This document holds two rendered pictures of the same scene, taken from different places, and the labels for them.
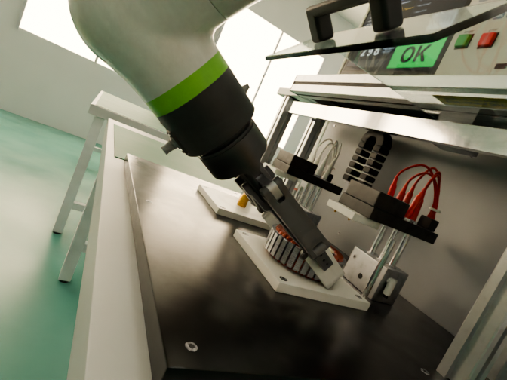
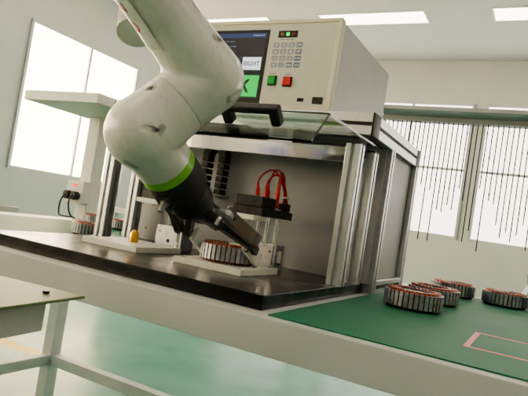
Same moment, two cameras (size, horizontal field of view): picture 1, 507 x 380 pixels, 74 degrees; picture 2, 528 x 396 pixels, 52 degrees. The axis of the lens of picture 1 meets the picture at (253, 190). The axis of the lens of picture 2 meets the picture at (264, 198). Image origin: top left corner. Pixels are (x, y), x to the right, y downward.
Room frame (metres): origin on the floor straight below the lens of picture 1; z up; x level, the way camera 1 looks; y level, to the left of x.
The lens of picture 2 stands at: (-0.44, 0.46, 0.88)
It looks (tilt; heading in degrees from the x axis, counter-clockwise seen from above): 2 degrees up; 325
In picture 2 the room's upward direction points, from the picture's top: 9 degrees clockwise
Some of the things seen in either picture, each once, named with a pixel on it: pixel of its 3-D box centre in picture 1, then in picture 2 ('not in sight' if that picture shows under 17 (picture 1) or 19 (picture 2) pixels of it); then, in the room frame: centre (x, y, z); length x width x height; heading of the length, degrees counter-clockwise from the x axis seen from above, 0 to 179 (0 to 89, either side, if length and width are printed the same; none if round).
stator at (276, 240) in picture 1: (304, 251); (229, 252); (0.46, -0.10, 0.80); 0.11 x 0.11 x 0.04
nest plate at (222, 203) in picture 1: (240, 208); (132, 244); (0.67, 0.01, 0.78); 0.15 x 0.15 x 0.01; 27
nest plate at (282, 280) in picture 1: (297, 267); (226, 265); (0.46, -0.10, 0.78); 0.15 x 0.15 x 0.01; 27
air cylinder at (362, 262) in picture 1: (373, 274); (262, 254); (0.53, -0.23, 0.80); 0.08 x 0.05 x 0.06; 27
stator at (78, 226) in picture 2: not in sight; (91, 229); (1.09, -0.03, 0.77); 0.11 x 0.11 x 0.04
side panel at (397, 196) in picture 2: not in sight; (391, 225); (0.46, -0.55, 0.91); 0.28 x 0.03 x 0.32; 117
